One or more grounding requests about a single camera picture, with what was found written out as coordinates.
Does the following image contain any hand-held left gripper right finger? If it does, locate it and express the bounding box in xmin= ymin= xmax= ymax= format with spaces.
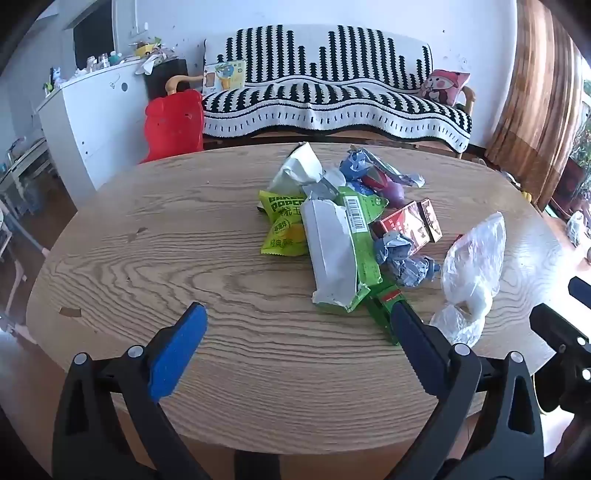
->
xmin=390 ymin=302 xmax=548 ymax=480

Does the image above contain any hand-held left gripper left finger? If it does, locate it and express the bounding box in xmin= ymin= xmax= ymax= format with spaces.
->
xmin=52 ymin=302 xmax=213 ymax=480

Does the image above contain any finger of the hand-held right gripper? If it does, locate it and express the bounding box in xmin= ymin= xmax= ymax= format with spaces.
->
xmin=529 ymin=304 xmax=591 ymax=414
xmin=568 ymin=276 xmax=591 ymax=306

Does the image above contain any large red box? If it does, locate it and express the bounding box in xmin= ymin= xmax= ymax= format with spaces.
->
xmin=372 ymin=202 xmax=430 ymax=252

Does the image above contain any green red wrapper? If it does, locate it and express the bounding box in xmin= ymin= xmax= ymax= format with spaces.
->
xmin=365 ymin=281 xmax=411 ymax=346

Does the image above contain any tied plastic bag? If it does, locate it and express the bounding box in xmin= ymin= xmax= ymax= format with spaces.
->
xmin=566 ymin=211 xmax=587 ymax=247

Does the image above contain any blue grey crumpled wrapper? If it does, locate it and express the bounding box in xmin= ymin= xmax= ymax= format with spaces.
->
xmin=387 ymin=255 xmax=441 ymax=288
xmin=373 ymin=231 xmax=415 ymax=265

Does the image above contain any clear plastic bag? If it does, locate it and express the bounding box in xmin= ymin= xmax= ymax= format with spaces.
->
xmin=429 ymin=211 xmax=507 ymax=348

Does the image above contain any dark red plant pot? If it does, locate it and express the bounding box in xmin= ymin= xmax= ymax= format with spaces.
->
xmin=551 ymin=157 xmax=591 ymax=217

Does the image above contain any large green silver wrapper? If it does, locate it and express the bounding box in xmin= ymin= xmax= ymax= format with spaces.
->
xmin=305 ymin=185 xmax=384 ymax=315

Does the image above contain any small red box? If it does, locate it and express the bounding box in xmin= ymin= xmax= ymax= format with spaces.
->
xmin=417 ymin=198 xmax=443 ymax=244

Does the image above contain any green potted plant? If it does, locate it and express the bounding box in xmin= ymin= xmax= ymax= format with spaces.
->
xmin=573 ymin=78 xmax=591 ymax=167

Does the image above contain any yellow green popcorn bag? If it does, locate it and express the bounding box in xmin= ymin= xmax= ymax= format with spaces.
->
xmin=257 ymin=190 xmax=309 ymax=256

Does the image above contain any red purple wrapper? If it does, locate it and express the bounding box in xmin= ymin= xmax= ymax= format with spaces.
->
xmin=360 ymin=168 xmax=408 ymax=208

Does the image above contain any silver twisted wrapper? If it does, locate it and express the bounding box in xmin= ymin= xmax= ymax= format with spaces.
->
xmin=369 ymin=152 xmax=426 ymax=188

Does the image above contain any grey silver wrapper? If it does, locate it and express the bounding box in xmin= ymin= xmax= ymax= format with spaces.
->
xmin=302 ymin=168 xmax=345 ymax=201

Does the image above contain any brown striped curtain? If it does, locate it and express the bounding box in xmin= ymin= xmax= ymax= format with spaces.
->
xmin=485 ymin=0 xmax=587 ymax=210

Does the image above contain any white green snack bag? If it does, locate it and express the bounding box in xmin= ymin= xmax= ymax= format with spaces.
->
xmin=267 ymin=142 xmax=324 ymax=195

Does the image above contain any wooden sofa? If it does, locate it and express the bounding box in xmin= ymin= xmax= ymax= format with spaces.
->
xmin=166 ymin=76 xmax=476 ymax=160

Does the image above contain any red plastic chair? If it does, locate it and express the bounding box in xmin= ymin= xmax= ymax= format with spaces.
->
xmin=140 ymin=90 xmax=206 ymax=163

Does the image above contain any grey metal rack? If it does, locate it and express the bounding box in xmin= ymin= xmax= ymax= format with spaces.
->
xmin=4 ymin=136 xmax=51 ymax=217

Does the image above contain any pink cartoon cushion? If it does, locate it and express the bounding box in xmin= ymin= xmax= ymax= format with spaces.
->
xmin=418 ymin=69 xmax=472 ymax=108

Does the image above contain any white cabinet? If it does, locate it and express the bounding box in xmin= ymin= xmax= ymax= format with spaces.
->
xmin=36 ymin=60 xmax=153 ymax=197

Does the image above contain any black white knit blanket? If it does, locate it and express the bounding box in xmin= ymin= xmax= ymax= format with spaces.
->
xmin=202 ymin=25 xmax=474 ymax=153

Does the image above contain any black box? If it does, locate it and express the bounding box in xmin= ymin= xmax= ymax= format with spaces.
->
xmin=143 ymin=58 xmax=189 ymax=100

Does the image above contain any pile of toys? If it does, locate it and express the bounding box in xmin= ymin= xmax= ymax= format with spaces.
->
xmin=124 ymin=37 xmax=178 ymax=75

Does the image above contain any white chair frame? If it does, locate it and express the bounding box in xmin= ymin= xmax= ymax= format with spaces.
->
xmin=0 ymin=203 xmax=51 ymax=333

